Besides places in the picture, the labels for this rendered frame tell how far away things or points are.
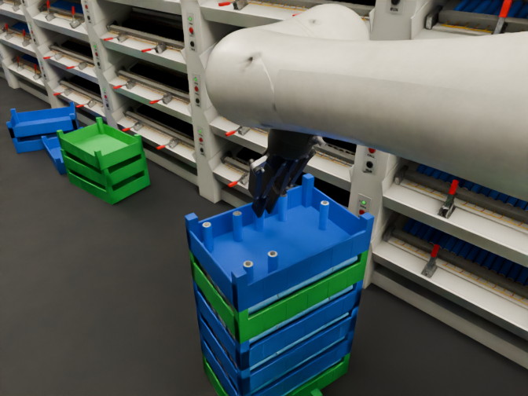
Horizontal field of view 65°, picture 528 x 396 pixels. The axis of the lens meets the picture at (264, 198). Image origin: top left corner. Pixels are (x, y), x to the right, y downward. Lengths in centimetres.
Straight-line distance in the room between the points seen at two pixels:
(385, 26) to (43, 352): 117
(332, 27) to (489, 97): 28
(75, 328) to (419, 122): 116
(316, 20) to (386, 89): 22
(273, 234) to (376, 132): 56
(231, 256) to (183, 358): 43
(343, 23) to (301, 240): 46
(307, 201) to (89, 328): 72
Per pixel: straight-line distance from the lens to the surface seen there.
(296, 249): 83
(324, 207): 85
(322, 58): 38
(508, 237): 109
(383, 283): 135
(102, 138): 197
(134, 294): 136
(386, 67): 33
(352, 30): 54
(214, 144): 158
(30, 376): 127
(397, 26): 100
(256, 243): 84
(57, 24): 241
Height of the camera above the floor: 94
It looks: 33 degrees down
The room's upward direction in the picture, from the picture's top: straight up
